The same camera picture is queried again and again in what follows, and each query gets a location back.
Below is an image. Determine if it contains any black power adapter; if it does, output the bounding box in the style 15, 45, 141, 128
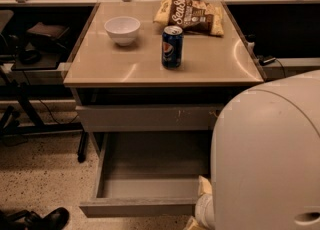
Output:
258, 55, 276, 66

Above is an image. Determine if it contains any brown sea salt chip bag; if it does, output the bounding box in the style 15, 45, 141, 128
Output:
154, 0, 224, 37

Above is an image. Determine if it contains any grey middle drawer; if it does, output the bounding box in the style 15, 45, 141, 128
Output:
76, 104, 223, 132

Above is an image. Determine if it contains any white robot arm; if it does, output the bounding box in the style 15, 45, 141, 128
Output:
195, 70, 320, 230

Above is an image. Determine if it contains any open grey bottom drawer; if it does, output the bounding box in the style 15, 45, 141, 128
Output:
80, 131, 212, 218

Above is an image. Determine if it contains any white ceramic bowl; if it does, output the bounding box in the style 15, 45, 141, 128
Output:
104, 16, 141, 46

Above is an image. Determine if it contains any black shoe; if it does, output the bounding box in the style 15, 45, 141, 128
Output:
24, 207, 70, 230

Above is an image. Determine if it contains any blue pepsi can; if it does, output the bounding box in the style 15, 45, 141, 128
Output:
162, 25, 183, 69

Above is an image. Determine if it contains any yellow sponge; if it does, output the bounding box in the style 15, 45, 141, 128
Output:
198, 176, 212, 196

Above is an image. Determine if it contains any grey drawer cabinet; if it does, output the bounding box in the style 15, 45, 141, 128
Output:
64, 1, 264, 147

